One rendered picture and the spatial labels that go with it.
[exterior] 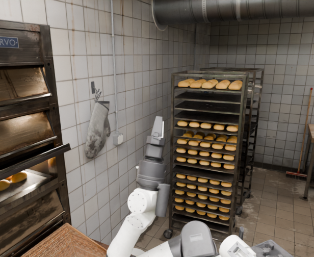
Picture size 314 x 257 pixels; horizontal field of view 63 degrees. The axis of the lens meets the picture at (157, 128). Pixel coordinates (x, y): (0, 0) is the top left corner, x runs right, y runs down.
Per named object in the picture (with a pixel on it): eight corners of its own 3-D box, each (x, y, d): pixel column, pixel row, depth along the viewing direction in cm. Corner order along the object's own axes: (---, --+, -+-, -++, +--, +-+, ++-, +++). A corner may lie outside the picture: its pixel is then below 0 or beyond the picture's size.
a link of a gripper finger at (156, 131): (164, 117, 77) (161, 137, 76) (154, 116, 77) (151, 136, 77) (164, 117, 75) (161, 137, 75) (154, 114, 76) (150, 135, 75)
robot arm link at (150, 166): (171, 141, 87) (165, 176, 86) (144, 136, 88) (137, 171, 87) (171, 138, 75) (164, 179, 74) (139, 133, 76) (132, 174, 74)
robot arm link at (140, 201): (146, 172, 86) (140, 206, 85) (128, 172, 77) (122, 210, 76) (176, 178, 81) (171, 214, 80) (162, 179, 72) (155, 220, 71)
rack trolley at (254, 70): (241, 217, 316) (257, 70, 265) (188, 200, 353) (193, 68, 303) (251, 198, 358) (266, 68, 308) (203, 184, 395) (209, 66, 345)
